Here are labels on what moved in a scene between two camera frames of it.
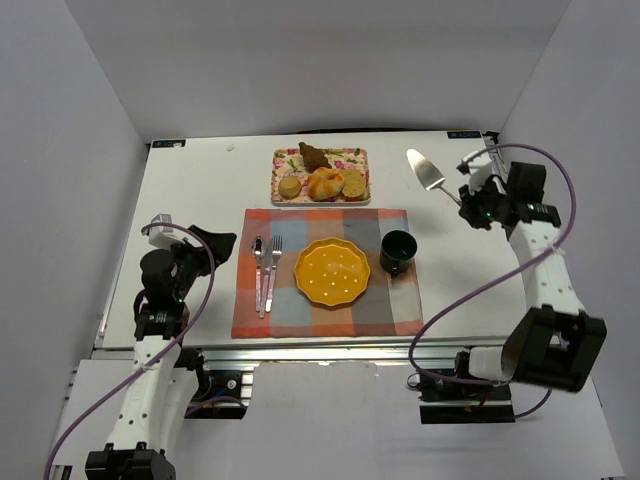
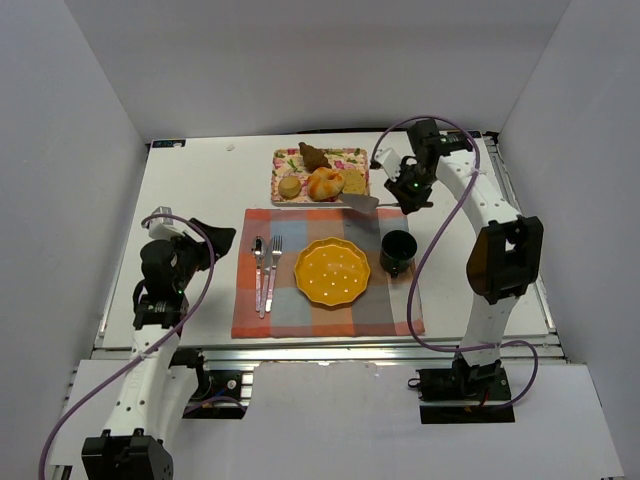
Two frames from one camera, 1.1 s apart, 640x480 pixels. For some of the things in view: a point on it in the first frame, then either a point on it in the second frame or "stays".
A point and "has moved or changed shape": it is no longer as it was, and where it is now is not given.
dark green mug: (397, 250) stays
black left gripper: (195, 252) stays
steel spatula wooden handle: (427, 174) has moved or changed shape
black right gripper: (473, 203) to (409, 198)
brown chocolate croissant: (313, 157) stays
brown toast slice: (354, 182) stays
